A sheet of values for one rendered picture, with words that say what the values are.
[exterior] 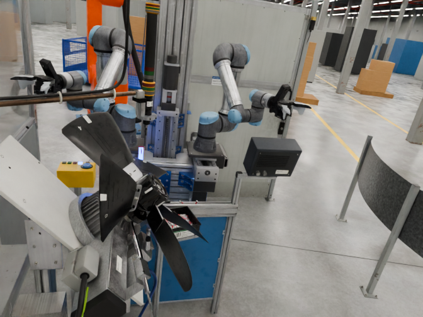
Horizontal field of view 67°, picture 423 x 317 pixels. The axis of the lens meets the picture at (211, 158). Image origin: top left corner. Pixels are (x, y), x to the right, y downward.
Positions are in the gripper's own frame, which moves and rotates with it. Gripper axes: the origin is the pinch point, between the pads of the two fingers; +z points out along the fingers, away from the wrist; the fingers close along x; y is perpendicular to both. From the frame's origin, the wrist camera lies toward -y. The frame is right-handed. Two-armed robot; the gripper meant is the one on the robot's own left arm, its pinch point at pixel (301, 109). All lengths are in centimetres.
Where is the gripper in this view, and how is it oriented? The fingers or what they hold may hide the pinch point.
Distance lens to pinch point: 160.1
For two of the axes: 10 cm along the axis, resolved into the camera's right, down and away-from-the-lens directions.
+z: 5.6, 4.0, -7.3
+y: -0.2, 8.8, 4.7
